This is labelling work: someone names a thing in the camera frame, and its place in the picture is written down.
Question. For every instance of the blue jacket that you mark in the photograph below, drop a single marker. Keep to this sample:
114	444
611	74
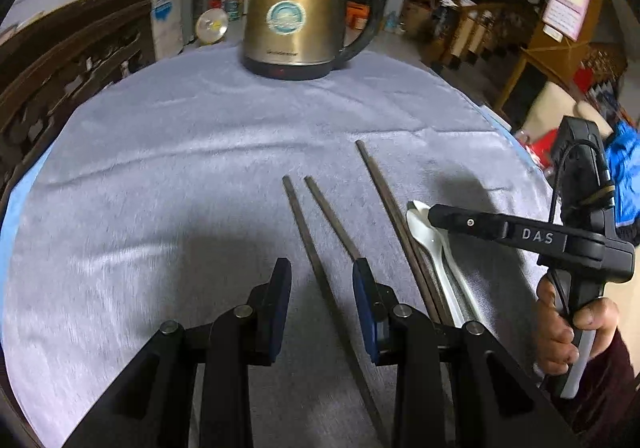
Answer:
625	177

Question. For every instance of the bronze electric kettle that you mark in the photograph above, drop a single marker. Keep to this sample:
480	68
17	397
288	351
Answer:
290	2

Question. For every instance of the person's right hand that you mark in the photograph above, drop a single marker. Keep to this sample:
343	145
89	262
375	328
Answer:
555	338

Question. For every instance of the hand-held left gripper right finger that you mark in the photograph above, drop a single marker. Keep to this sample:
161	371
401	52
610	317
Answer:
362	310

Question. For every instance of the wall calendar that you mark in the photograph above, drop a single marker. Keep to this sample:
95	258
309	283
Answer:
567	2

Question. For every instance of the orange cardboard boxes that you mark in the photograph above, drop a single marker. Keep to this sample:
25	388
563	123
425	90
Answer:
360	10

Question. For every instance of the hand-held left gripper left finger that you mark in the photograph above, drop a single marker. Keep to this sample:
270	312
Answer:
280	310

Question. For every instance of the white ceramic spoon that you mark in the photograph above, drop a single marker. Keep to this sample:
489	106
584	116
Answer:
442	285

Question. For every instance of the beige armchair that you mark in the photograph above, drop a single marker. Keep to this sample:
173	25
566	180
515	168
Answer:
555	107

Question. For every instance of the wooden stair railing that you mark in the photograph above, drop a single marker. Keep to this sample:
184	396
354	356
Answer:
480	27

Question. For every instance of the wooden pillar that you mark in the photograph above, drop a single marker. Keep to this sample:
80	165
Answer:
565	57

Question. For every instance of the white chest freezer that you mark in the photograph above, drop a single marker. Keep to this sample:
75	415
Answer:
167	17

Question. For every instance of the person's right forearm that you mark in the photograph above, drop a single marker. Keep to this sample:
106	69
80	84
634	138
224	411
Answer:
607	378

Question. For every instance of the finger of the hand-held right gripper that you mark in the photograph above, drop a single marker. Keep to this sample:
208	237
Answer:
492	225

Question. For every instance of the white ceramic spoons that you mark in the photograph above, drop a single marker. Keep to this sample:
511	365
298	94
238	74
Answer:
419	223

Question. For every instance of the blue table cover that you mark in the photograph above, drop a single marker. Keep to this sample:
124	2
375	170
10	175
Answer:
20	208

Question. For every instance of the red plastic chair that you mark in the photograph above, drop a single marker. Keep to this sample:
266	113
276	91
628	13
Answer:
545	147

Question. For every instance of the carved dark wooden table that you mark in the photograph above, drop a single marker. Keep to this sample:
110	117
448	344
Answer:
60	62

